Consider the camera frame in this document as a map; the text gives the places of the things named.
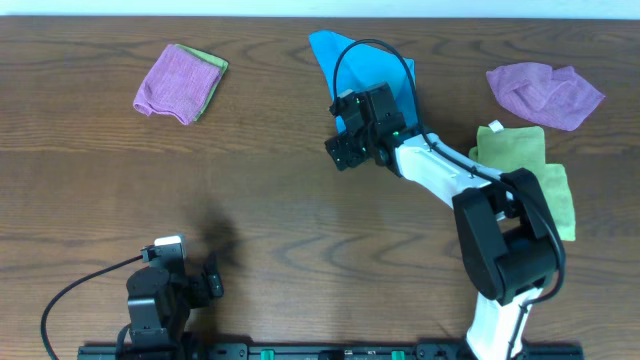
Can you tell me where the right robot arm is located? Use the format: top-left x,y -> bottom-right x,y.
325,113 -> 564,359

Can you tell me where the left black cable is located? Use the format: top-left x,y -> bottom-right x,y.
40,254 -> 146,360

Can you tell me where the right black cable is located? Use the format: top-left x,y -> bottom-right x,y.
332,38 -> 567,360

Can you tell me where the blue microfiber cloth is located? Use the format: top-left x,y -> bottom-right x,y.
309,30 -> 417,126

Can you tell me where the folded purple cloth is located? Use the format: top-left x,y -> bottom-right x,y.
133,44 -> 219,125

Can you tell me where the black cable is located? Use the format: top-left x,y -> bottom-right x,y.
332,38 -> 567,360
40,254 -> 146,360

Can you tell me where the folded green cloth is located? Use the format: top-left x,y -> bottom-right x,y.
177,44 -> 229,122

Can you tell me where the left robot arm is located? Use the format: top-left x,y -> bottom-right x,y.
126,254 -> 224,356

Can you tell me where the crumpled purple cloth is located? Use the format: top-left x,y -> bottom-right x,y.
486,62 -> 605,131

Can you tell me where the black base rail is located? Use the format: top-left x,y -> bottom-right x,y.
77,341 -> 585,360

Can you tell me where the crumpled green cloth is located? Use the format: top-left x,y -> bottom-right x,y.
469,120 -> 576,241

